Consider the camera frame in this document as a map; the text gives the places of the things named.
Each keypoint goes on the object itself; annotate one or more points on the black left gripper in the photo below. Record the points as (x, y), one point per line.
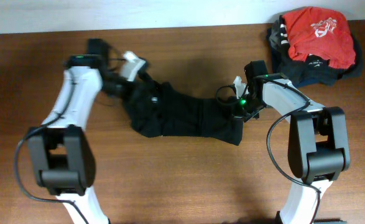
(132, 86)

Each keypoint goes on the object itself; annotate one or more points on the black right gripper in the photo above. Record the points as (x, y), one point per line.
(237, 114)

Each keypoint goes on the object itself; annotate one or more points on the black t-shirt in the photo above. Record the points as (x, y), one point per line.
(157, 109)

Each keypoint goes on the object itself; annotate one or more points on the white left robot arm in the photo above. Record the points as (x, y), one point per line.
(62, 160)

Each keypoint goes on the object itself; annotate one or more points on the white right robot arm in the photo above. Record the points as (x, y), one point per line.
(318, 148)

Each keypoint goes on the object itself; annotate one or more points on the navy blue garment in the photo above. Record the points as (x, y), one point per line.
(307, 82)

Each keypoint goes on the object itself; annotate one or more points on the dark grey shirt with logo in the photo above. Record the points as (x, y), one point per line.
(313, 66)

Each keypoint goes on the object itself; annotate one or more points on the black white striped garment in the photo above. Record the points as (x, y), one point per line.
(283, 31)

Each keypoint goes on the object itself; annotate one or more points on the red t-shirt with white logo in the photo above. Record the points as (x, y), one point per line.
(321, 32)

